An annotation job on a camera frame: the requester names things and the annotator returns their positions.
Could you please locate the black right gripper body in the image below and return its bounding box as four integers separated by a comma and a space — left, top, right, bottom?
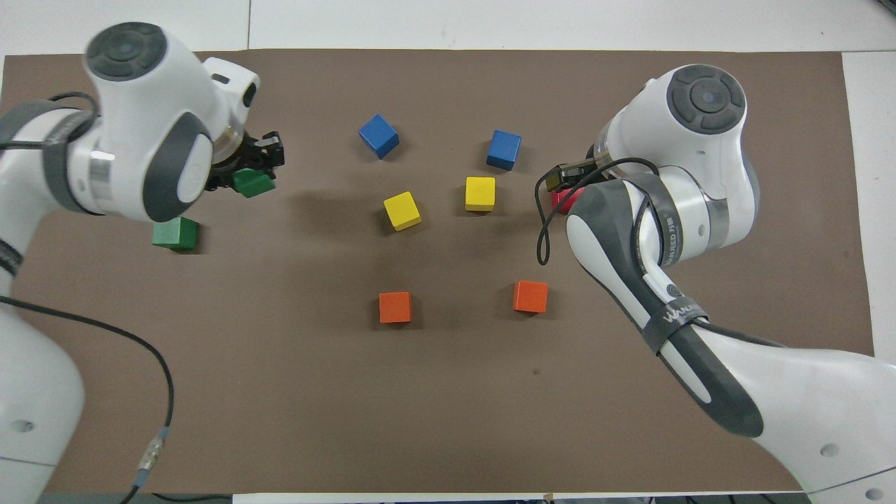
566, 160, 599, 190

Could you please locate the green wooden block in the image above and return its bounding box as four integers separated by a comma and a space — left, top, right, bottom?
232, 168, 276, 199
152, 216, 202, 253

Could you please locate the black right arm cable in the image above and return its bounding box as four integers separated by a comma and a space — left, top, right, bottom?
534, 157, 673, 267

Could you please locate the brown paper mat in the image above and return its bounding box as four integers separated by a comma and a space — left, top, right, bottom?
0, 48, 876, 496

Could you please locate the blue wooden block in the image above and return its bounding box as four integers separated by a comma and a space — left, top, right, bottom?
486, 129, 523, 172
358, 113, 401, 160

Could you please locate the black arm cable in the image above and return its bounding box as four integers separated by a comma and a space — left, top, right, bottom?
534, 157, 673, 267
0, 91, 176, 504

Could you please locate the orange wooden block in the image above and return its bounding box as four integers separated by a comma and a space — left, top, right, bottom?
512, 280, 550, 314
379, 291, 413, 325

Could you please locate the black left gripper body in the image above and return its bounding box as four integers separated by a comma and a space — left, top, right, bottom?
227, 135, 268, 174

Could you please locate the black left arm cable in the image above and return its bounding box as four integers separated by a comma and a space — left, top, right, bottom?
0, 91, 176, 504

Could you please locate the yellow wooden block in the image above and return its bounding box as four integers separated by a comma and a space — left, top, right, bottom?
464, 176, 497, 213
382, 190, 423, 232

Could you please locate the red wooden block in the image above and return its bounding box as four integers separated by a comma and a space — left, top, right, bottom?
551, 187, 586, 215

